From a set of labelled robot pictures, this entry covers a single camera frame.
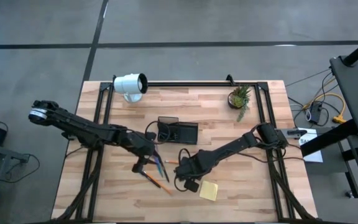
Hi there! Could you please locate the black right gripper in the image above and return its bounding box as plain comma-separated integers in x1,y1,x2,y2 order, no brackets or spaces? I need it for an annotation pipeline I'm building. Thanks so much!
174,151,206,194

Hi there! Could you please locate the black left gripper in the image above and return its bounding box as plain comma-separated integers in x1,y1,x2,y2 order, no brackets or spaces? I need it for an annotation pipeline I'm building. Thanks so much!
125,131,158,175

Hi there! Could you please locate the yellow sticky notes pad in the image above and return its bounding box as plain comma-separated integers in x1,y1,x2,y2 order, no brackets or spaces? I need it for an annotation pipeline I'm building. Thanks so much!
198,180,219,202

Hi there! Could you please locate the black mesh desk organizer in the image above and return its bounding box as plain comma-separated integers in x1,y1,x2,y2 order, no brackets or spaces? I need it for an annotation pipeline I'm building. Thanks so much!
156,116,200,146

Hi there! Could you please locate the white spotlight desk lamp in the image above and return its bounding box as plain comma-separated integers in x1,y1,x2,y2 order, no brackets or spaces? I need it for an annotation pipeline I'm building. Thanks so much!
112,72,149,104

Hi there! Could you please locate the potted succulent in black pot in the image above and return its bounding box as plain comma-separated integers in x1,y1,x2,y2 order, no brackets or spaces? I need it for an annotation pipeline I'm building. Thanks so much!
227,85,252,123

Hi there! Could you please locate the wooden table top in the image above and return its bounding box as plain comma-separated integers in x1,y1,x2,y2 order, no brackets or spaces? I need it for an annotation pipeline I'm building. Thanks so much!
50,74,319,224

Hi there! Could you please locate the grey metal mounting plate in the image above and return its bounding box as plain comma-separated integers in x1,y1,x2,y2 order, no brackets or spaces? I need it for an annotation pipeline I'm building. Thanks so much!
277,128,308,139

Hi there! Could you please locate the white printed paper sheet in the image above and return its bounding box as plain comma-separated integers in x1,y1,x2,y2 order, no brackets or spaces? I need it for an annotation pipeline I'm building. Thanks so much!
297,126,324,164

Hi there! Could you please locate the black power adapter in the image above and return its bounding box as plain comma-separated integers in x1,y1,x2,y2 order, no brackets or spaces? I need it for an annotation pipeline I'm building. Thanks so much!
308,101,323,124

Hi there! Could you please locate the black desk beam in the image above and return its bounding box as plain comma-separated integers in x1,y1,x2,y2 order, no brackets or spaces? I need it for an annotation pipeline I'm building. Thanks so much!
300,119,358,158

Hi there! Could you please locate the grey keyboard desk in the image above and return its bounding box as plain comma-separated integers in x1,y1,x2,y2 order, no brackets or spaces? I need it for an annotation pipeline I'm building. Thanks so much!
337,136,358,212

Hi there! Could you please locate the grey desk top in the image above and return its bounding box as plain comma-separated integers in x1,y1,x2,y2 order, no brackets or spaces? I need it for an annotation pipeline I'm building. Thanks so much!
329,55,358,138

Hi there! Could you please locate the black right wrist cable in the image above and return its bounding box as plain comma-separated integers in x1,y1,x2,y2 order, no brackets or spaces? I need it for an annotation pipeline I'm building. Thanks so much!
174,147,195,193

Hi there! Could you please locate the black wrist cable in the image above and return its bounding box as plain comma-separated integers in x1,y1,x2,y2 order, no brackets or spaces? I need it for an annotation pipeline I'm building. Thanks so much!
144,120,171,144
174,147,195,193

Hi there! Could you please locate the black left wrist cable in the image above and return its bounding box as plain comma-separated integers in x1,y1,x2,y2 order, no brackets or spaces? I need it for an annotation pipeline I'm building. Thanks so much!
144,120,171,144

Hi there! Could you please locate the black floor cable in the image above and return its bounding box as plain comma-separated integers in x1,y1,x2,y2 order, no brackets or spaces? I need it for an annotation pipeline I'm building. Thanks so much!
0,152,42,185

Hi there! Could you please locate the yellow extension cable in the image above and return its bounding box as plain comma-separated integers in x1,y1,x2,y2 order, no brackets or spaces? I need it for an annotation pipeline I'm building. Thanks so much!
301,92,347,124

